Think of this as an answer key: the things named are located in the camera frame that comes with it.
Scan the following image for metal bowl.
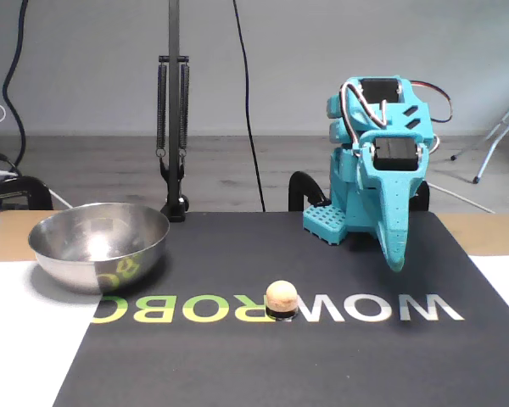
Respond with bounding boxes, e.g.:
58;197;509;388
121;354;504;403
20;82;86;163
27;202;171;296

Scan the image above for white tripod legs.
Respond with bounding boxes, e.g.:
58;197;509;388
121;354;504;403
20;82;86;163
449;88;509;186

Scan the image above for black looped cable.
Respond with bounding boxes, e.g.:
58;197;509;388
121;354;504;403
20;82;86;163
0;150;20;176

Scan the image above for dark blue hanging cable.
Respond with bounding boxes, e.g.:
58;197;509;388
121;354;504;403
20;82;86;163
2;0;30;177

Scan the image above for black WOWROBO mat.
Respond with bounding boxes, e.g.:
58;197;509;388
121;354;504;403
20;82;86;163
52;210;509;407

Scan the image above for beige wooden ball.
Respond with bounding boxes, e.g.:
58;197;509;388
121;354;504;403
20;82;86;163
266;279;299;320

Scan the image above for long white cable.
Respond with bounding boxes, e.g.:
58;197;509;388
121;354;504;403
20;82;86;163
428;182;496;214

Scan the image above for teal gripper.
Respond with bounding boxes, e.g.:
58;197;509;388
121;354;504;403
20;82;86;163
355;131;430;273

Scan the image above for short white cable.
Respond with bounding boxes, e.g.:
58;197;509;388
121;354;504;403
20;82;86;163
46;188;75;210

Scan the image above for thin black hanging cable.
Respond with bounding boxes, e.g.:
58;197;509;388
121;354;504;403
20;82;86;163
232;0;267;213

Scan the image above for black table clamp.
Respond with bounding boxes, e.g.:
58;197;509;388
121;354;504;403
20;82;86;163
288;170;327;212
0;176;54;212
409;180;430;212

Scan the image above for wrist servo wire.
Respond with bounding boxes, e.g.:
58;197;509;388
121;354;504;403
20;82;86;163
409;80;455;125

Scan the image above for gripper servo wire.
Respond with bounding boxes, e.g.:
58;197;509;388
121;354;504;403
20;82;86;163
340;81;387;143

